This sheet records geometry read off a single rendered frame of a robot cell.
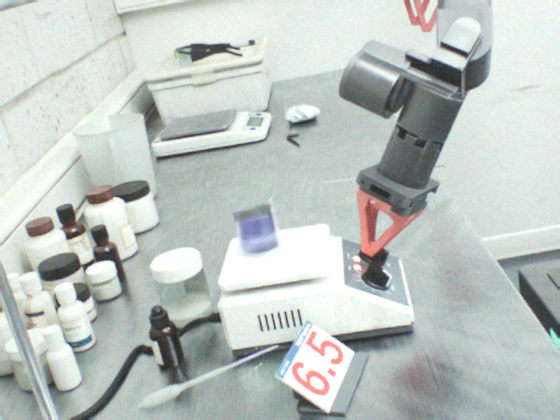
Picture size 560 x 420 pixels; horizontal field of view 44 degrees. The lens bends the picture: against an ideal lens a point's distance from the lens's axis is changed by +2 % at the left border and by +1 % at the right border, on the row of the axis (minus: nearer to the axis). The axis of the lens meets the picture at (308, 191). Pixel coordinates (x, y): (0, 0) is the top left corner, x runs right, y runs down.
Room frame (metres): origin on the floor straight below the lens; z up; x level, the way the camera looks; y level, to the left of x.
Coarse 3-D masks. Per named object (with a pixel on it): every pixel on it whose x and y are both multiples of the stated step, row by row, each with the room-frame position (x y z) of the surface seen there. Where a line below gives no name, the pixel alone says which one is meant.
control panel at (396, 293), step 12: (348, 240) 0.75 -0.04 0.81; (348, 252) 0.71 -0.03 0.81; (348, 264) 0.68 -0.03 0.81; (360, 264) 0.69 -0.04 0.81; (384, 264) 0.71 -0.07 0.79; (396, 264) 0.72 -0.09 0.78; (348, 276) 0.65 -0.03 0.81; (360, 276) 0.66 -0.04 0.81; (396, 276) 0.69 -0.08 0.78; (360, 288) 0.64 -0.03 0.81; (372, 288) 0.64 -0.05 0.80; (396, 288) 0.66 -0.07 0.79; (396, 300) 0.63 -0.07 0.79
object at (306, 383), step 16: (320, 336) 0.61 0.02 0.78; (304, 352) 0.58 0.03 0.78; (320, 352) 0.58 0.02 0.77; (336, 352) 0.59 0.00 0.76; (304, 368) 0.56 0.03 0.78; (320, 368) 0.56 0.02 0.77; (336, 368) 0.57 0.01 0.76; (304, 384) 0.54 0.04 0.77; (320, 384) 0.55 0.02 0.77; (320, 400) 0.53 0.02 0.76
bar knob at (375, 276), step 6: (372, 264) 0.66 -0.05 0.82; (378, 264) 0.67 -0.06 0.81; (366, 270) 0.67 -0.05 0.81; (372, 270) 0.66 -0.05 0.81; (378, 270) 0.66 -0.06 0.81; (384, 270) 0.66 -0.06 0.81; (366, 276) 0.66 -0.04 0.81; (372, 276) 0.66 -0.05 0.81; (378, 276) 0.65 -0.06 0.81; (384, 276) 0.65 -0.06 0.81; (390, 276) 0.65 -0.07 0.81; (366, 282) 0.65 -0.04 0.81; (372, 282) 0.65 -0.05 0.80; (378, 282) 0.65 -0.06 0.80; (384, 282) 0.65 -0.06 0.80; (378, 288) 0.64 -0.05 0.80; (384, 288) 0.65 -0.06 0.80
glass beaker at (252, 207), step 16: (240, 192) 0.74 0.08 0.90; (256, 192) 0.74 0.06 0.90; (240, 208) 0.69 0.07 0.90; (256, 208) 0.69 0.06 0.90; (272, 208) 0.70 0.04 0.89; (240, 224) 0.70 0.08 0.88; (256, 224) 0.69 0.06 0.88; (272, 224) 0.70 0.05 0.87; (240, 240) 0.70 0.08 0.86; (256, 240) 0.69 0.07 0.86; (272, 240) 0.70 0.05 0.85; (256, 256) 0.69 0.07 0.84
